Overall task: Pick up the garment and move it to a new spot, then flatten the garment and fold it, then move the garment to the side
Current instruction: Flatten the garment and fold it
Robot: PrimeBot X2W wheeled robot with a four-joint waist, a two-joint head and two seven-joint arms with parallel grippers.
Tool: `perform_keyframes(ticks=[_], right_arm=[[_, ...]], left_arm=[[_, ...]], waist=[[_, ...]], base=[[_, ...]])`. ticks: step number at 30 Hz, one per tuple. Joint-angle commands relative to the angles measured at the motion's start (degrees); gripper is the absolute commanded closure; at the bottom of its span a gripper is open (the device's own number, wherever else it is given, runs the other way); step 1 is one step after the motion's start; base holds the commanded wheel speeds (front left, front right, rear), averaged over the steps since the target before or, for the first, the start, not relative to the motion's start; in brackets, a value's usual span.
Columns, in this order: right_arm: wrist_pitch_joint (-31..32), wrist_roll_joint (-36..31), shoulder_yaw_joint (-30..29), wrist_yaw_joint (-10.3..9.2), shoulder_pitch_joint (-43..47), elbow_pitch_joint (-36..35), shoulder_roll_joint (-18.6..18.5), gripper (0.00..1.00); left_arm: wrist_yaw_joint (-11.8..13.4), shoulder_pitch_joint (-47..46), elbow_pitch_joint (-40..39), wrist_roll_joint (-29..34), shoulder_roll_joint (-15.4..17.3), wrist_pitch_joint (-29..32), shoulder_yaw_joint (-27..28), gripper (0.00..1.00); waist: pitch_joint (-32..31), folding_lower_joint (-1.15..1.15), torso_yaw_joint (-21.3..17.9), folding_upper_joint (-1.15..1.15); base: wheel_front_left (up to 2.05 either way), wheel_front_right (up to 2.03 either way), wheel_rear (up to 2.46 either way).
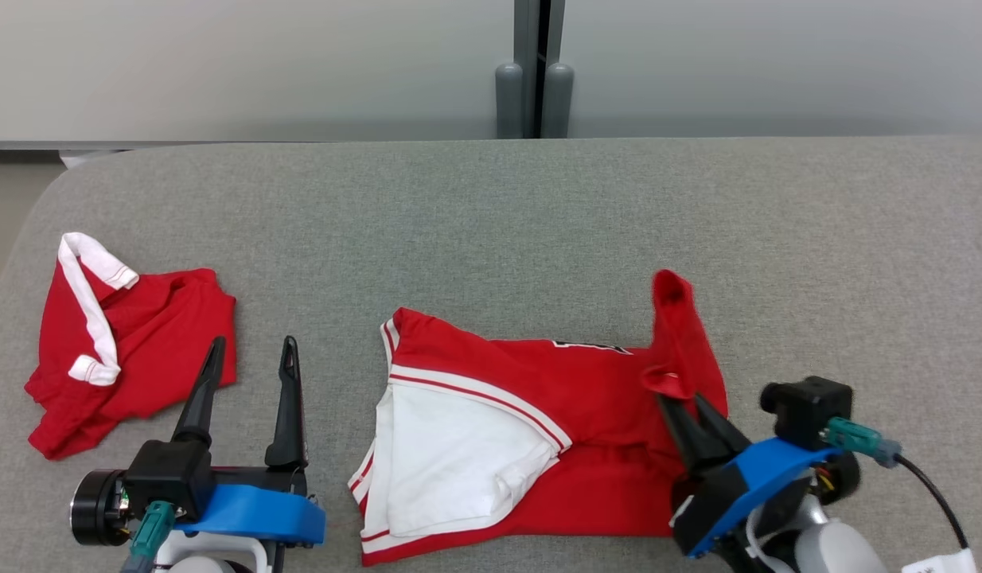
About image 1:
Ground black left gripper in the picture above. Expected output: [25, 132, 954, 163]
[171, 335, 311, 497]

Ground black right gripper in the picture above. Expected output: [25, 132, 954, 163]
[657, 393, 753, 559]

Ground red shorts with white waistband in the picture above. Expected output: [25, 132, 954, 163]
[24, 232, 239, 462]

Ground red jersey with white trim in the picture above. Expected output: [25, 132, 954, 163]
[347, 269, 731, 567]

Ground blue right camera mount bracket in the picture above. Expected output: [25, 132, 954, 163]
[686, 436, 846, 558]

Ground right camera cable teal plug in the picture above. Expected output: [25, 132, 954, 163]
[824, 416, 972, 558]

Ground camera cable teal plug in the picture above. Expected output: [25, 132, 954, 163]
[824, 416, 972, 558]
[121, 500, 177, 573]

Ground left camera cable teal plug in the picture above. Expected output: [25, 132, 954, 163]
[121, 500, 177, 573]

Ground white right cable label tag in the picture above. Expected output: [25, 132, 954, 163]
[901, 548, 979, 573]

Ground grey wall base rail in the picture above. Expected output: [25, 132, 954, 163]
[0, 141, 333, 153]

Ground grey metal partition post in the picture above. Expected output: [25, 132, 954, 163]
[495, 0, 575, 140]

